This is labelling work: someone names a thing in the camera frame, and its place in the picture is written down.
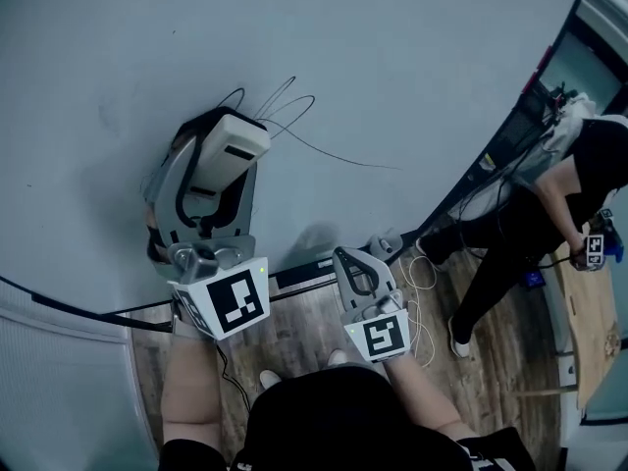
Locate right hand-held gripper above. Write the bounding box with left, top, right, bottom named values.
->
left=332, top=246, right=411, bottom=363

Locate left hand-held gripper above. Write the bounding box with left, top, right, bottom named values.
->
left=155, top=128, right=271, bottom=341

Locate white whiteboard eraser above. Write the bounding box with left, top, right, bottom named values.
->
left=169, top=107, right=273, bottom=205

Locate large white whiteboard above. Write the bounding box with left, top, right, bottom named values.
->
left=0, top=0, right=588, bottom=323

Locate person's right forearm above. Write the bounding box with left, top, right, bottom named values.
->
left=382, top=353, right=477, bottom=441

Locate person's left forearm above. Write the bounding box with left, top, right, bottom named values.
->
left=161, top=321, right=232, bottom=448

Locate person's left hand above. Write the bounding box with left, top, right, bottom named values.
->
left=145, top=206, right=166, bottom=264

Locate white round pen holder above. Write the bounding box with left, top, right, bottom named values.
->
left=367, top=235, right=404, bottom=260

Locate person's black shirt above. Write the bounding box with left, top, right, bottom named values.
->
left=156, top=365, right=536, bottom=471

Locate light wooden table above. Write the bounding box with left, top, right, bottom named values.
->
left=551, top=223, right=622, bottom=411

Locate white floor cable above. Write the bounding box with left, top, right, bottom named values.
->
left=396, top=255, right=438, bottom=377

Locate thin black cable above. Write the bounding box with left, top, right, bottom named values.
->
left=215, top=340, right=256, bottom=411

